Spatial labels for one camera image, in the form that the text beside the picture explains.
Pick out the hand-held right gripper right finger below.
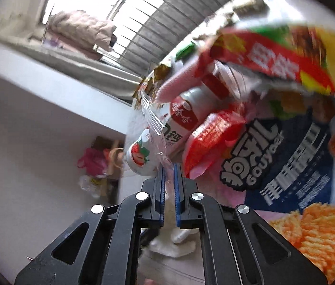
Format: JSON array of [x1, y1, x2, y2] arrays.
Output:
[[173, 163, 328, 285]]

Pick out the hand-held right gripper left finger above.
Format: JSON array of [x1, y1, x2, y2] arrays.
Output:
[[15, 165, 166, 285]]

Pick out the red orange snack packet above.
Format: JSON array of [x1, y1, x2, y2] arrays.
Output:
[[182, 108, 247, 179]]

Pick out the clear plastic wrapper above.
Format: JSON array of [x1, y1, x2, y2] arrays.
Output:
[[140, 90, 174, 179]]

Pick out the white bottle red label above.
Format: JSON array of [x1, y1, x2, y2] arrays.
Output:
[[162, 77, 230, 152]]

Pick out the dark blue snack bag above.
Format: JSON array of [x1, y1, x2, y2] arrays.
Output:
[[185, 89, 335, 268]]

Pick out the large red green snack bag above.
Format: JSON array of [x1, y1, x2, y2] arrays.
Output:
[[199, 0, 335, 101]]

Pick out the white fluffy blanket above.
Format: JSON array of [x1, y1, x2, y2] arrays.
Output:
[[148, 227, 198, 257]]

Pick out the clear plastic bag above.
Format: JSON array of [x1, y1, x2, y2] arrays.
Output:
[[79, 174, 104, 198]]

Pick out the pink plastic bag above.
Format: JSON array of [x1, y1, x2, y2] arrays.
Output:
[[77, 147, 110, 177]]

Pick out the gold brown candy wrapper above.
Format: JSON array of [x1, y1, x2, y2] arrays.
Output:
[[132, 79, 153, 101], [153, 64, 172, 81]]

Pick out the pink wrapper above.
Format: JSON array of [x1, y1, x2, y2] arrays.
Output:
[[158, 55, 215, 101]]

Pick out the green packet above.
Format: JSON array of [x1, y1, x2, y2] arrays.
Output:
[[176, 43, 198, 60]]

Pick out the metal window railing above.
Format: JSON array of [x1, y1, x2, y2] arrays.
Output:
[[95, 0, 245, 75]]

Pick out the pink bedding on sill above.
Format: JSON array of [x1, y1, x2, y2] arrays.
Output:
[[47, 9, 117, 61]]

